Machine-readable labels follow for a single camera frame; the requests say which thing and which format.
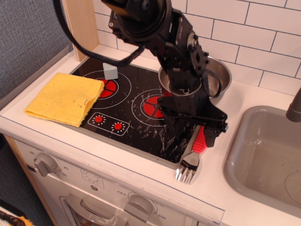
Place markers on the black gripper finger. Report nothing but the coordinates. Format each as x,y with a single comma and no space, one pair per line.
175,126
211,133

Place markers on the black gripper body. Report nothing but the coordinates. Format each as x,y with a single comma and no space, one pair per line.
194,107

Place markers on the red handled metal fork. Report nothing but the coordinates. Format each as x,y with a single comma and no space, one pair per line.
188,166

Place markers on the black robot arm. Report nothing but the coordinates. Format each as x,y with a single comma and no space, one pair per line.
169,36

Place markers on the black toy stove top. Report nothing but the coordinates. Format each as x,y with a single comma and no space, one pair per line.
126,115

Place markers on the stainless steel pot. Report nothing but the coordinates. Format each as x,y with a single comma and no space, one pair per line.
219,79

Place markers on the grey sink basin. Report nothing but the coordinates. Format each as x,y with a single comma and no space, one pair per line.
264,159

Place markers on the right grey oven knob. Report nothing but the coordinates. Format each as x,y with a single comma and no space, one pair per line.
139,208

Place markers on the grey oven knob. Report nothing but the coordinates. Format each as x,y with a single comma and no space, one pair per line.
139,208
45,164

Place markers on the grey faucet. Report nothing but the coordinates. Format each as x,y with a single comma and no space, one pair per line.
294,110

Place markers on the grey toy cube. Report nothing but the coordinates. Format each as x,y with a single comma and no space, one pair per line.
110,71

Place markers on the yellow folded cloth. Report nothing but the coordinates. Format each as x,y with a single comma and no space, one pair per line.
66,99

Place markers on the left grey oven knob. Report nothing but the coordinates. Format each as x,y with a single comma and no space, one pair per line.
45,164

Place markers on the orange cloth at corner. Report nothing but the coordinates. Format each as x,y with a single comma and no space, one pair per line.
15,221

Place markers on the grey oven door handle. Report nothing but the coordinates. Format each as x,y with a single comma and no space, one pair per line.
93,212

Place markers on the wooden side post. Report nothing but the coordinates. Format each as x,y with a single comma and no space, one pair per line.
80,17

